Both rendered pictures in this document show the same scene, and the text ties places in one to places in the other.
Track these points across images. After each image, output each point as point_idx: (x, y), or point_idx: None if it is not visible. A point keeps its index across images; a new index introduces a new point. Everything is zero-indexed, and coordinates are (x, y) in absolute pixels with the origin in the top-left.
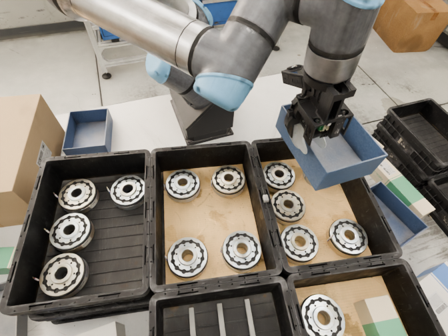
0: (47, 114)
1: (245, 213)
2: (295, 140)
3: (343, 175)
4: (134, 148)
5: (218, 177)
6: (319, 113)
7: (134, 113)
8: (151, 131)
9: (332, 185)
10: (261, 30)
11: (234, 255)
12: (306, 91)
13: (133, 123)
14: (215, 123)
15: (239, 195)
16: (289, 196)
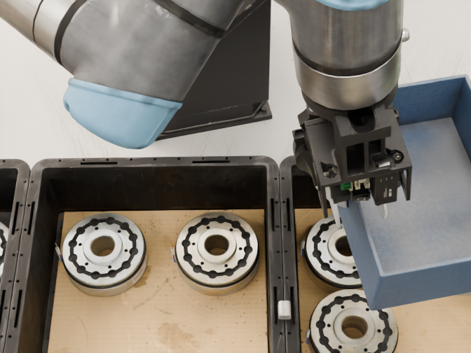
0: None
1: (246, 337)
2: (326, 192)
3: (432, 283)
4: (11, 137)
5: (191, 241)
6: (336, 155)
7: (22, 42)
8: (59, 95)
9: (413, 300)
10: (183, 12)
11: None
12: None
13: (17, 68)
14: (219, 89)
15: (241, 291)
16: (362, 307)
